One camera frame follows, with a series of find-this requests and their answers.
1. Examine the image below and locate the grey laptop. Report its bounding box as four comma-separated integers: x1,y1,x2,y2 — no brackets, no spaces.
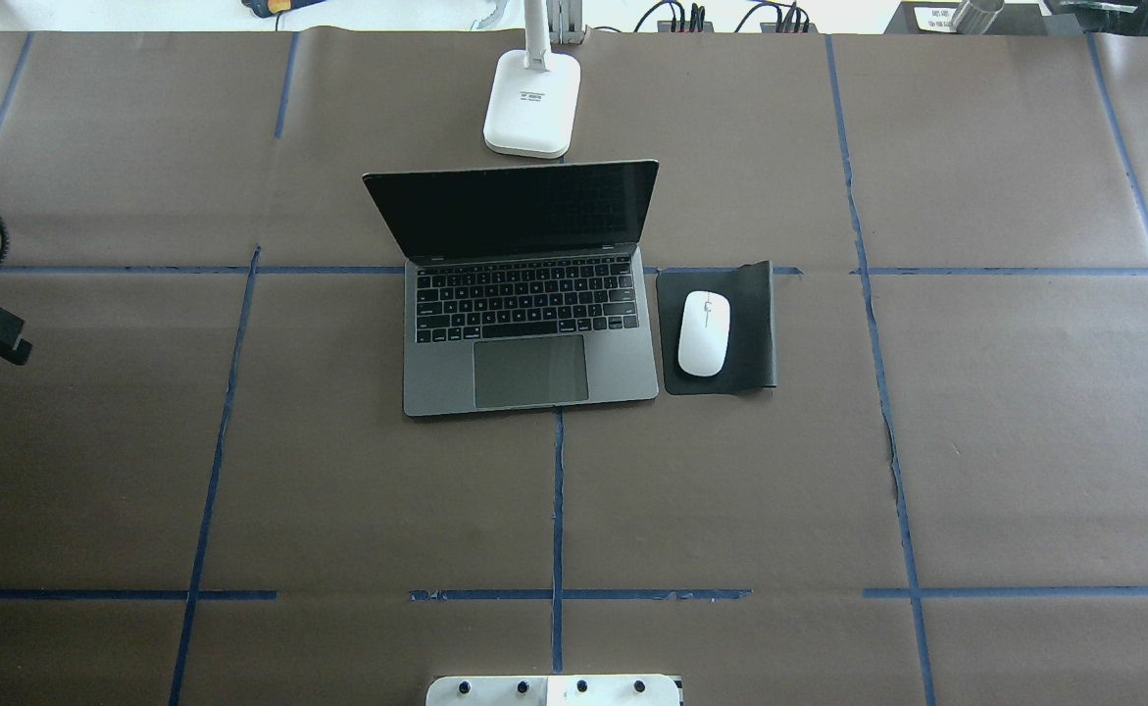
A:
362,158,659,419

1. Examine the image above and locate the white computer mouse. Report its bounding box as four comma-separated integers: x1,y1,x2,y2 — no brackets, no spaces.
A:
677,290,731,378

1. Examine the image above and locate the black mouse pad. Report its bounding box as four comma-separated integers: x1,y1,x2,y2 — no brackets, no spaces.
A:
656,261,778,396

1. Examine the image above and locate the white desk lamp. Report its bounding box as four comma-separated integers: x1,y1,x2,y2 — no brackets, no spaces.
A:
483,1,585,158

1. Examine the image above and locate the far orange black usb hub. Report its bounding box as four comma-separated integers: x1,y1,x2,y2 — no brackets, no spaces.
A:
631,1,716,34

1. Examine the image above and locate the orange black usb hub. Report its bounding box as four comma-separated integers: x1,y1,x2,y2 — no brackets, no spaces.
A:
631,1,716,34
734,1,819,34

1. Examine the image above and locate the near orange black usb hub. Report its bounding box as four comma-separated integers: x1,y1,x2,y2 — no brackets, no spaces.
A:
734,1,819,34

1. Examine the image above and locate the black box with label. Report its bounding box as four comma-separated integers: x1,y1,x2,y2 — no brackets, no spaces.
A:
882,1,1047,36

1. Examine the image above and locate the silver metal cup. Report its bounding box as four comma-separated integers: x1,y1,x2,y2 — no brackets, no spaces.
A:
951,0,1005,34

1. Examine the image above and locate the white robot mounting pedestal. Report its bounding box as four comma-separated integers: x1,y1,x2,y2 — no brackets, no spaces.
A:
424,674,684,705

